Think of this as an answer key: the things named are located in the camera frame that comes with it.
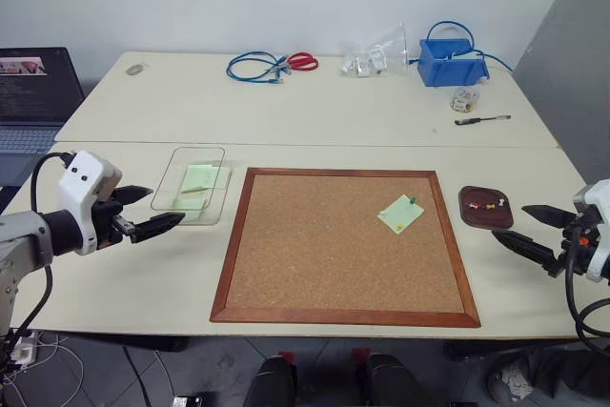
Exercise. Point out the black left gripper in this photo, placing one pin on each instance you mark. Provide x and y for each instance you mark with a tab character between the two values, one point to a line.
106	223

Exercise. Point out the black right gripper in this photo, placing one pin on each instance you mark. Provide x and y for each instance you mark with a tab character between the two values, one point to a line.
574	247

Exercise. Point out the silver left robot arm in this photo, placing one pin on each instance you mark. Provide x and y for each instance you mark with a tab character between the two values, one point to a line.
21	235

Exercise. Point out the light green rectangular block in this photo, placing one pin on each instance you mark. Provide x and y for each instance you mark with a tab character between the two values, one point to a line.
190	207

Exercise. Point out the large green note stack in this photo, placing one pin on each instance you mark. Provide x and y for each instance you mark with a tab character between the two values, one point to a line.
202	177

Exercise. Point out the green paper note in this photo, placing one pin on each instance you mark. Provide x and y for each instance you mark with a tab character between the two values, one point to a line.
398	214

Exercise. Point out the wood framed cork board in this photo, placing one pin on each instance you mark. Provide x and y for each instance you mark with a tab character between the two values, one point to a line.
329	254

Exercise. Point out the clear plastic tray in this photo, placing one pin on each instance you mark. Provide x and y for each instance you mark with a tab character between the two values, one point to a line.
164	188

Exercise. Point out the brown oval tray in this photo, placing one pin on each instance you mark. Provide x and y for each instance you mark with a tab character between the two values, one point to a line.
486	217

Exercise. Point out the black pen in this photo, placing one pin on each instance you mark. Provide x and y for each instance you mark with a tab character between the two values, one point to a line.
481	119

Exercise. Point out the small grey round object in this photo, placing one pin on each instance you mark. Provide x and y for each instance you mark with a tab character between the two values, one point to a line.
134	69

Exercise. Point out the grey shoe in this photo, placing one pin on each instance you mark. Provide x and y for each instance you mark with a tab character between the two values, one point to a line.
510	380

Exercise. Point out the dark laptop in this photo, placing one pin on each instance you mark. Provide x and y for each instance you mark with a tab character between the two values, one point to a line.
33	92

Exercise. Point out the blue plastic bin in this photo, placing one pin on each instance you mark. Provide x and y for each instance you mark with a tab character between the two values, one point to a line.
450	71

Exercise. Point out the white power strip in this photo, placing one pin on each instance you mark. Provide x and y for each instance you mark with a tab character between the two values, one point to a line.
25	349

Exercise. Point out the dark rounded shape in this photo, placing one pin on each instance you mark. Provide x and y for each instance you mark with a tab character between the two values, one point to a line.
271	383
393	383

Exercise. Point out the clear bag of white parts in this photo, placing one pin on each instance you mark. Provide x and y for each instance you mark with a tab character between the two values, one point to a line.
367	61

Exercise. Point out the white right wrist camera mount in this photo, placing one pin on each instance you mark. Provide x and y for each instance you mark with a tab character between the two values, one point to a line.
595	195

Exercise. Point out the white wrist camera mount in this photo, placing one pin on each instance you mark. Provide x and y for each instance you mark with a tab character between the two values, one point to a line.
595	195
78	188

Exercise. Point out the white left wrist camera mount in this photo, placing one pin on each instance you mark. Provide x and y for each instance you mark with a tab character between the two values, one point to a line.
78	188

